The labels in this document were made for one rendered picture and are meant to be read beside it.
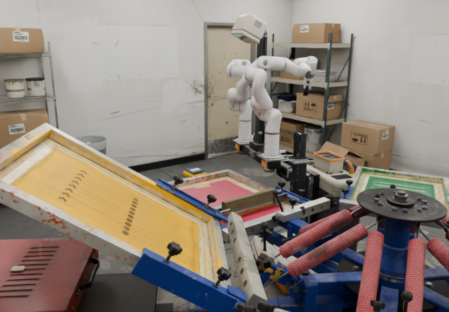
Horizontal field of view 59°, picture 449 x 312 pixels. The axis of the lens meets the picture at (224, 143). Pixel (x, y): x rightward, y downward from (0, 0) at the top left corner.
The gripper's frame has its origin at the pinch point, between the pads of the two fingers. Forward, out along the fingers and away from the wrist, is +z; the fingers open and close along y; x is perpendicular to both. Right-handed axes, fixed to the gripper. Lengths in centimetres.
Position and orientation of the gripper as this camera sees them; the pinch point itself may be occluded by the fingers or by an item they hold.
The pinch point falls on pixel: (305, 91)
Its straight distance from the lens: 288.2
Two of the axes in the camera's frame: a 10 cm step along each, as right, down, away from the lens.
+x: -9.9, -1.0, 1.0
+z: 0.1, 6.2, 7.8
